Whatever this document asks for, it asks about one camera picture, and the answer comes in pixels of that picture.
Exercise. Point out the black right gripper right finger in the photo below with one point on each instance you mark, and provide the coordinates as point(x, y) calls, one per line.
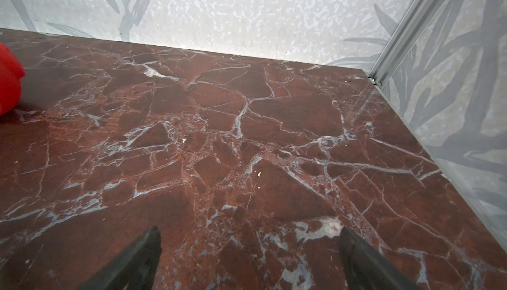
point(365, 268)

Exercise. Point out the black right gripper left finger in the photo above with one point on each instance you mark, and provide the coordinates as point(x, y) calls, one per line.
point(134, 268)

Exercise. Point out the red piggy bank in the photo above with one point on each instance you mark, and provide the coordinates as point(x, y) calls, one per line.
point(11, 74)

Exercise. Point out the aluminium frame profile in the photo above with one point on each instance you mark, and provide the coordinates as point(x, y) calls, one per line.
point(420, 13)

